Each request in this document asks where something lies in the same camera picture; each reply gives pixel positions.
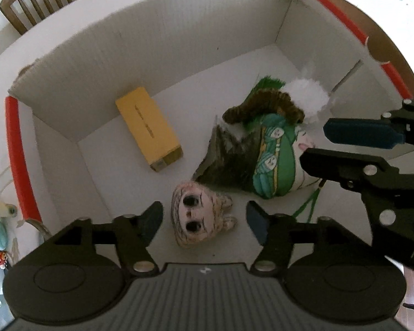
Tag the small yellow box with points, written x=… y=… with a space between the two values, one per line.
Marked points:
x=148 y=124

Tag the doll head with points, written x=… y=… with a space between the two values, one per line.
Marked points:
x=196 y=210

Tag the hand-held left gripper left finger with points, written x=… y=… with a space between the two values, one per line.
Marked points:
x=153 y=222

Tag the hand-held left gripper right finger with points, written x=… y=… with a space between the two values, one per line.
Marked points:
x=257 y=222

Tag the red cardboard box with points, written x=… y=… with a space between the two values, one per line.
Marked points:
x=124 y=58

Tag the green printed plush toy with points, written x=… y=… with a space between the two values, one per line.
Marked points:
x=276 y=158

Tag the white fluffy pompom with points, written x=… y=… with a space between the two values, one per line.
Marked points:
x=307 y=96

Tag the wooden chair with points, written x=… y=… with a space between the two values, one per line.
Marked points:
x=10 y=7

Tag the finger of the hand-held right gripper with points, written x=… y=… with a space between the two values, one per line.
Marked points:
x=358 y=132
x=345 y=165

